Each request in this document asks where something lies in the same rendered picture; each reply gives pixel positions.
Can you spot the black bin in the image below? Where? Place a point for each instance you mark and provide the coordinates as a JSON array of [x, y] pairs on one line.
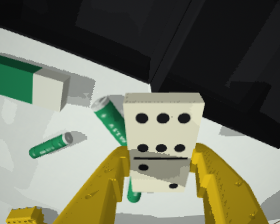
[[231, 55]]

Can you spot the beige domino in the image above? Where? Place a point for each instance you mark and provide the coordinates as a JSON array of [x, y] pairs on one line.
[[161, 132]]

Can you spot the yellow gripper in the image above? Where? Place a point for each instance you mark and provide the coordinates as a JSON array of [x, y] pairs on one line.
[[227, 197]]

